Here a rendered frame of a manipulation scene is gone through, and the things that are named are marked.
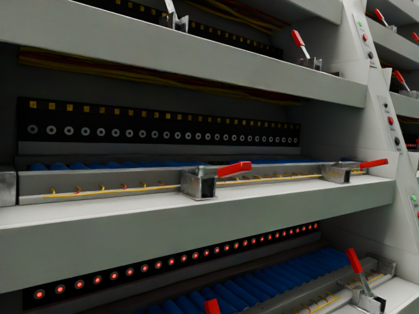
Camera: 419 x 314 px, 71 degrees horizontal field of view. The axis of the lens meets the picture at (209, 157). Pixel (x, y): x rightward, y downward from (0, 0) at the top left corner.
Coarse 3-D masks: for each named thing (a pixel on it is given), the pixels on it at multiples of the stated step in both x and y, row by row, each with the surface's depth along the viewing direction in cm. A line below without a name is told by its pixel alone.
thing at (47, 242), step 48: (48, 144) 37; (96, 144) 40; (144, 144) 45; (0, 192) 23; (240, 192) 34; (288, 192) 36; (336, 192) 43; (384, 192) 52; (0, 240) 19; (48, 240) 21; (96, 240) 23; (144, 240) 25; (192, 240) 28; (0, 288) 19
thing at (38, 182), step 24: (120, 168) 31; (144, 168) 32; (168, 168) 33; (216, 168) 36; (264, 168) 41; (288, 168) 44; (312, 168) 48; (24, 192) 24; (48, 192) 25; (72, 192) 27; (96, 192) 26; (120, 192) 27
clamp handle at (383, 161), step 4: (376, 160) 42; (380, 160) 41; (384, 160) 41; (340, 164) 46; (360, 164) 43; (364, 164) 43; (368, 164) 42; (372, 164) 42; (376, 164) 42; (380, 164) 41; (340, 168) 47; (344, 168) 45; (348, 168) 45; (352, 168) 44; (356, 168) 44; (360, 168) 43; (364, 168) 44
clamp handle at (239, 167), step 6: (240, 162) 25; (246, 162) 25; (198, 168) 30; (204, 168) 30; (222, 168) 27; (228, 168) 26; (234, 168) 26; (240, 168) 25; (246, 168) 25; (198, 174) 30; (204, 174) 31; (210, 174) 28; (216, 174) 28; (222, 174) 27; (228, 174) 26; (234, 174) 27; (204, 180) 30
